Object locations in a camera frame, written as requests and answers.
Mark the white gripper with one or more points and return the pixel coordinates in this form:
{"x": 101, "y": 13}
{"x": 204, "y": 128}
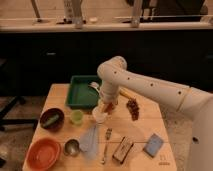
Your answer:
{"x": 102, "y": 103}

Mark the red orange apple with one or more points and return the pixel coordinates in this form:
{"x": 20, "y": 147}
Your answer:
{"x": 108, "y": 107}

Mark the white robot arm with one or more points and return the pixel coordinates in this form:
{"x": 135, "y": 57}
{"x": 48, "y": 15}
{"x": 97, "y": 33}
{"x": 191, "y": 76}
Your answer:
{"x": 194, "y": 103}

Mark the white plastic cup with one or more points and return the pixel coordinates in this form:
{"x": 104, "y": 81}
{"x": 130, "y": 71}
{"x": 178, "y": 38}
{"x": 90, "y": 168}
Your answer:
{"x": 99, "y": 116}

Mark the green plastic cup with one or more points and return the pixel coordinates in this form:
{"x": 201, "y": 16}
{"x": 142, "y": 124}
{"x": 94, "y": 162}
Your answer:
{"x": 76, "y": 117}

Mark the small metal cup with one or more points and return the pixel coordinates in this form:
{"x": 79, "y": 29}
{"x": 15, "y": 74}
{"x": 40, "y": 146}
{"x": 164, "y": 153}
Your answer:
{"x": 71, "y": 148}

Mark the yellow banana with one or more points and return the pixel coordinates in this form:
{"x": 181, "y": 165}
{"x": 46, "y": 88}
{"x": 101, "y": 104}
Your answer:
{"x": 125, "y": 94}

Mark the green plastic tray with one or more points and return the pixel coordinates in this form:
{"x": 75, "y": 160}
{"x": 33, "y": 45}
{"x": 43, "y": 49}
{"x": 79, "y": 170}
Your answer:
{"x": 80, "y": 95}

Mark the dark grape bunch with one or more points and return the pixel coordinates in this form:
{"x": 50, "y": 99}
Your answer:
{"x": 133, "y": 108}

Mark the metal fork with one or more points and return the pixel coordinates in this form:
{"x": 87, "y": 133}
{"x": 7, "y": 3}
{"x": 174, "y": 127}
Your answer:
{"x": 107, "y": 137}

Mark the clear plastic bag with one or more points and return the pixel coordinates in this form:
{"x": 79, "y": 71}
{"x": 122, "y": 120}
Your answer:
{"x": 88, "y": 142}

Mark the green cucumber piece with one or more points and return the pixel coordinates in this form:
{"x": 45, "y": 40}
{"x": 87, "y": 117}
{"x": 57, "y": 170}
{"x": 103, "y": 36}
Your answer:
{"x": 50, "y": 121}

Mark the dark brown bowl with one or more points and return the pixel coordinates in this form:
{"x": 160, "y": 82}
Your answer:
{"x": 56, "y": 126}

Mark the black white box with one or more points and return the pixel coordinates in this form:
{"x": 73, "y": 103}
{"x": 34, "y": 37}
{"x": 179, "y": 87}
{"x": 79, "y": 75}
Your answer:
{"x": 122, "y": 150}

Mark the blue sponge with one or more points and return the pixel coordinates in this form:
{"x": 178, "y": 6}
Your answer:
{"x": 153, "y": 145}

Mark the orange bowl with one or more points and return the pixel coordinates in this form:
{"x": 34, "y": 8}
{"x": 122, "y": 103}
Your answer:
{"x": 43, "y": 154}

